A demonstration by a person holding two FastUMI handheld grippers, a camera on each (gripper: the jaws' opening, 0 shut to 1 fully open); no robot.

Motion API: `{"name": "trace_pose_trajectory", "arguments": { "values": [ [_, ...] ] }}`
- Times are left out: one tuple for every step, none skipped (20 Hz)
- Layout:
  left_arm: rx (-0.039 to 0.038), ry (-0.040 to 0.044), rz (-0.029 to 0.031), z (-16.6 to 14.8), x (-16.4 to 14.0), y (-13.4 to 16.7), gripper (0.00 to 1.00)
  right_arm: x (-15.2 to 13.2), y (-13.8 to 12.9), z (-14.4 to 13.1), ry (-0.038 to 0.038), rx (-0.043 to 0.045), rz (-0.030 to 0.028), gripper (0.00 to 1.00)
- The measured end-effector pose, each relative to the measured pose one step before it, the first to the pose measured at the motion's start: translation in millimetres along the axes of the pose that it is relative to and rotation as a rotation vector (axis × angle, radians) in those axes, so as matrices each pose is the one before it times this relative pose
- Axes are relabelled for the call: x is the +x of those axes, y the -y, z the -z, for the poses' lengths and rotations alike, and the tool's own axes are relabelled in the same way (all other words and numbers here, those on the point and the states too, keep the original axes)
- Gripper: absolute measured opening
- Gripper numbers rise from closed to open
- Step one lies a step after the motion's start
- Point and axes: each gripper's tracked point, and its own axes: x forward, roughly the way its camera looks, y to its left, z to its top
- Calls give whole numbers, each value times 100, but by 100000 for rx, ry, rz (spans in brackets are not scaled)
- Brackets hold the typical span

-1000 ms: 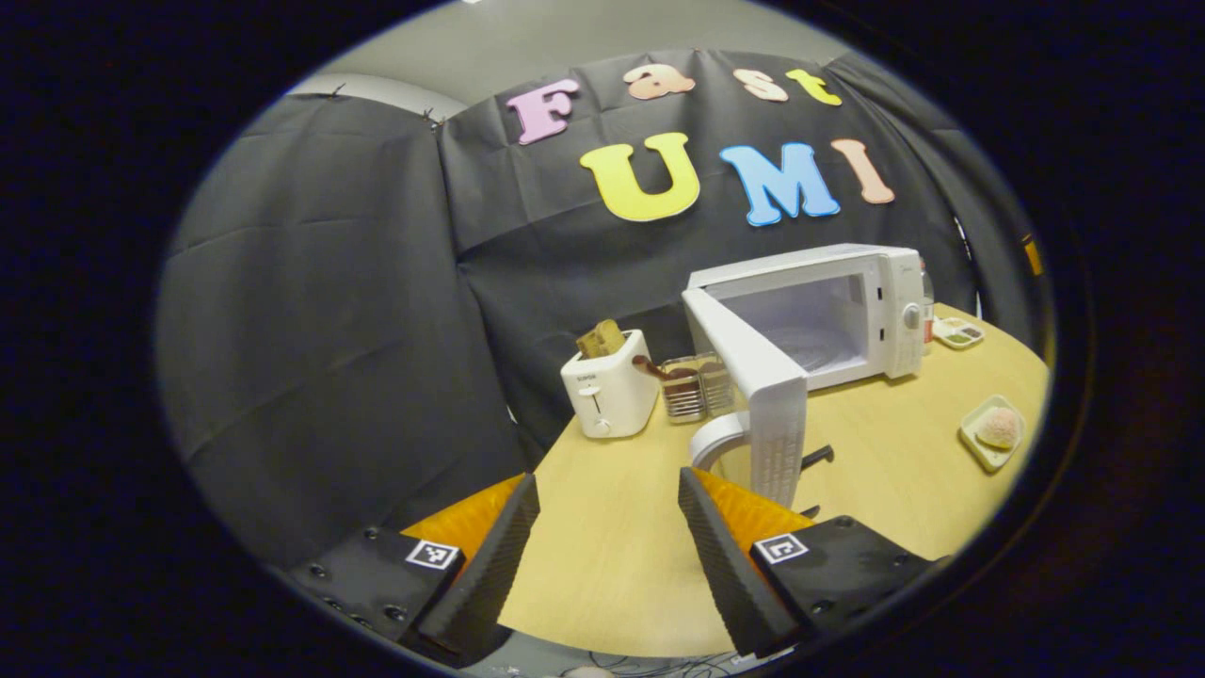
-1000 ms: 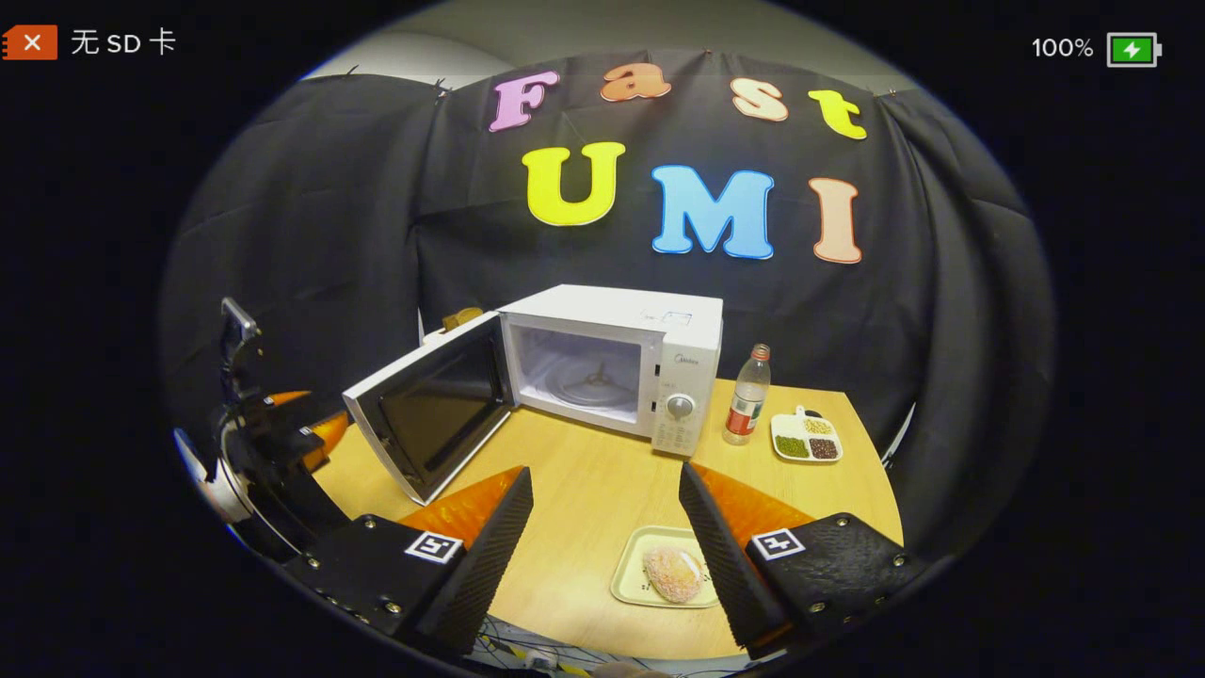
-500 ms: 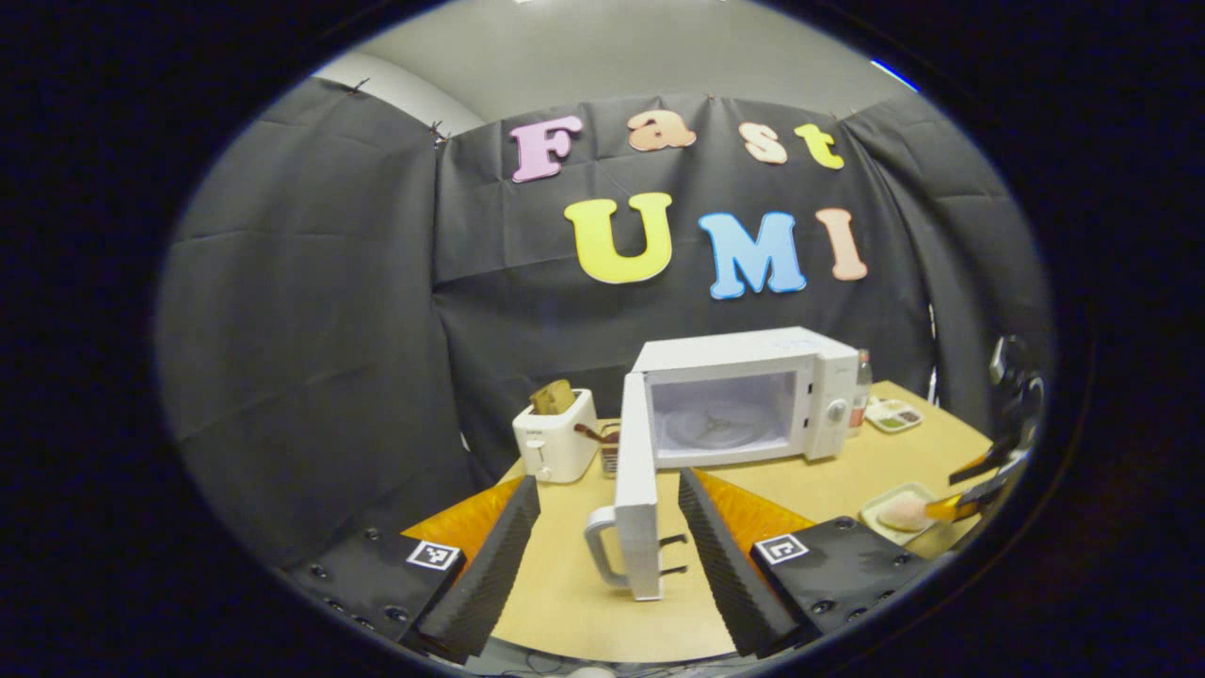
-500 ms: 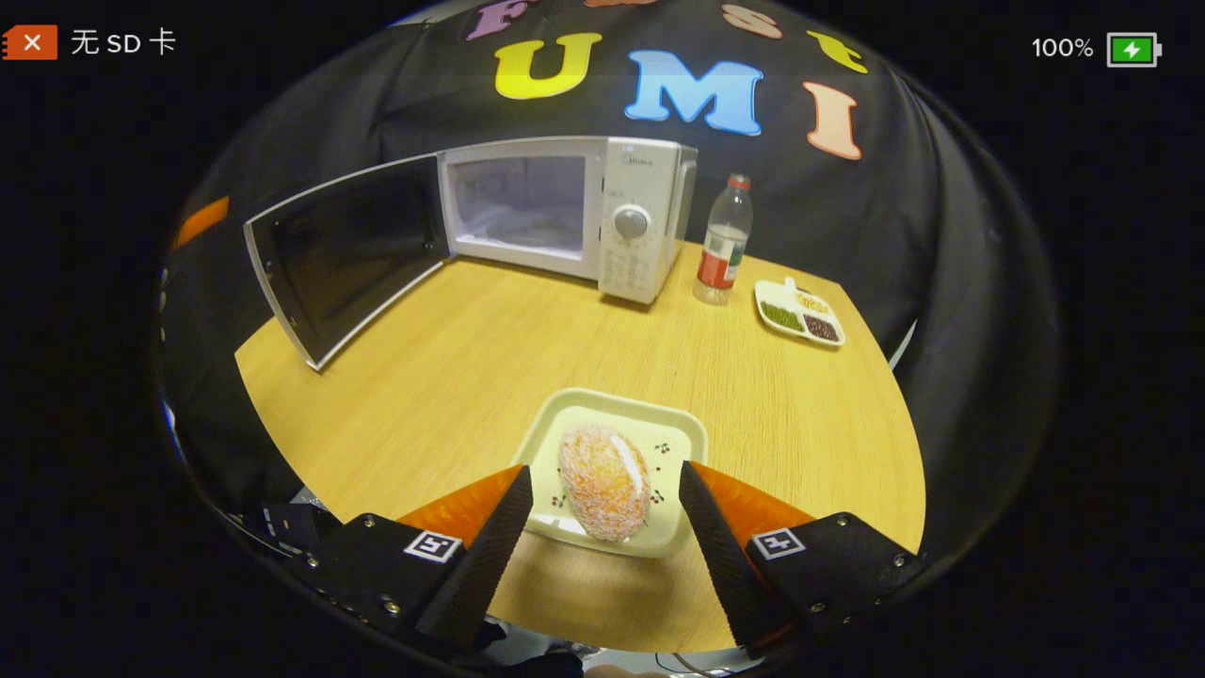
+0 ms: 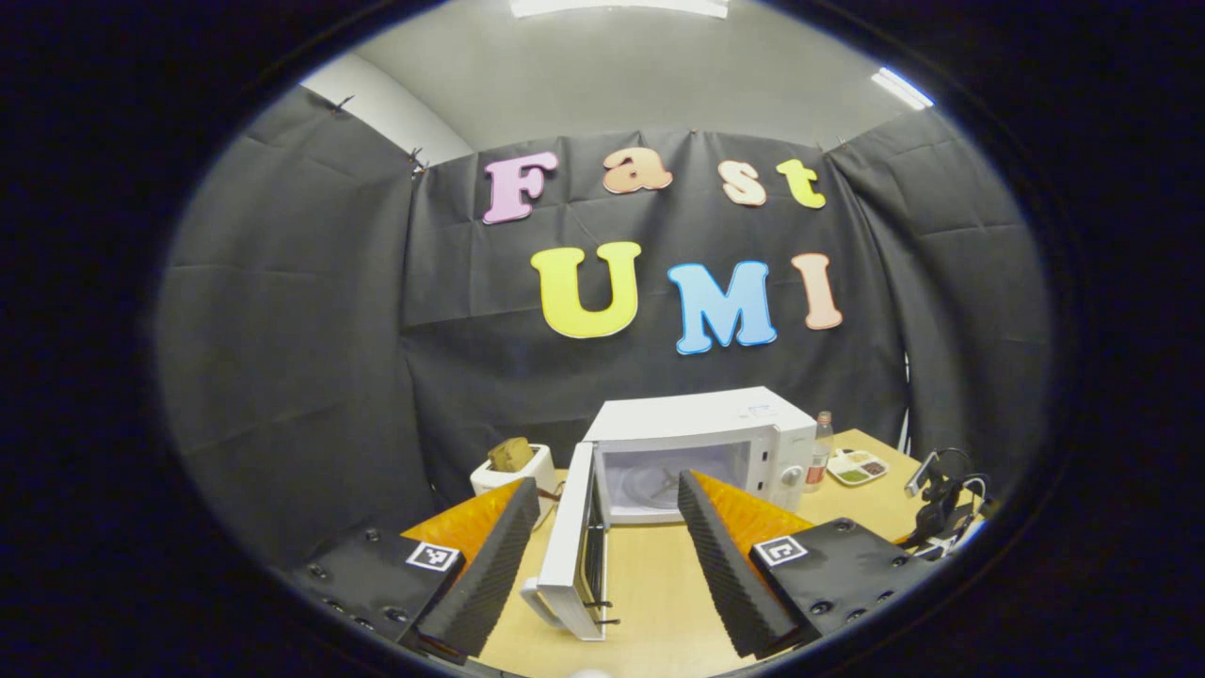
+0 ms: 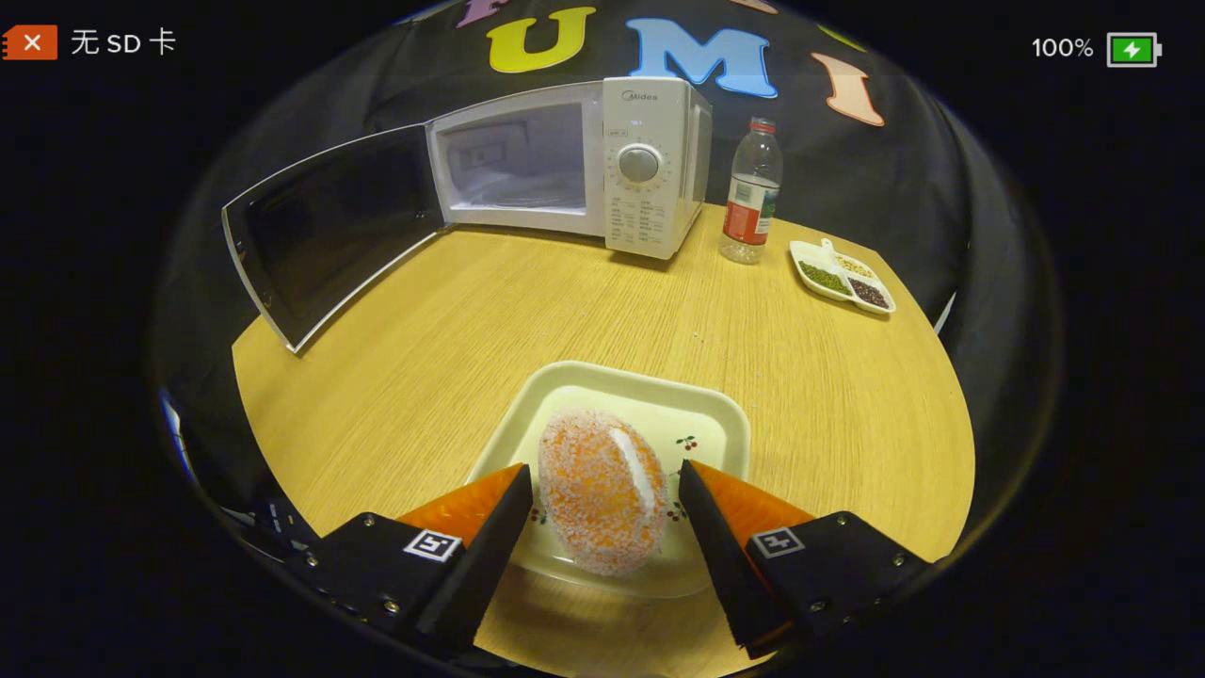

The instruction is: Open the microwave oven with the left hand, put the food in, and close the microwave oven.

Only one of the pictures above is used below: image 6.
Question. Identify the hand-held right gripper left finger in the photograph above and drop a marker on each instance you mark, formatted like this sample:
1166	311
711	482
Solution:
485	565

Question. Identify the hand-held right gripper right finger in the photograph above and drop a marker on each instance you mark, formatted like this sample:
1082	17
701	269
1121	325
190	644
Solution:
720	565

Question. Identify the orange sugar-coated bun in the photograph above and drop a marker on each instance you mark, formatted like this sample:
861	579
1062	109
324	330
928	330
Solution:
598	490

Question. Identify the white microwave oven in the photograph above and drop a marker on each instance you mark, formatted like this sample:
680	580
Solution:
650	188

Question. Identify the cream cherry-print tray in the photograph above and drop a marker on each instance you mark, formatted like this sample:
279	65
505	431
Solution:
659	405

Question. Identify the white divided bean dish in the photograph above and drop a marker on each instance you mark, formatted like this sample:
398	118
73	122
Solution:
838	278

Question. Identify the clear plastic water bottle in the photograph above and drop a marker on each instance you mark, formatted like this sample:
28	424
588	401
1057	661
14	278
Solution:
750	202

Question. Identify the black backdrop cloth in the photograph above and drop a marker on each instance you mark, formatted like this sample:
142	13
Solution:
847	169

